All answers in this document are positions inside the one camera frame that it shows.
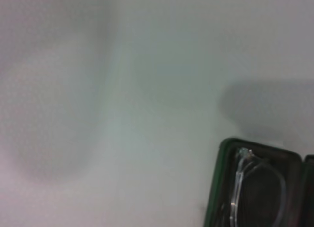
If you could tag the clear transparent glasses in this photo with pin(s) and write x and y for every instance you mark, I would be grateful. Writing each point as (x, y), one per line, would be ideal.
(239, 178)

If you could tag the green glasses case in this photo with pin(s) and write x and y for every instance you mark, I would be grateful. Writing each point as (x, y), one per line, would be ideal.
(220, 182)

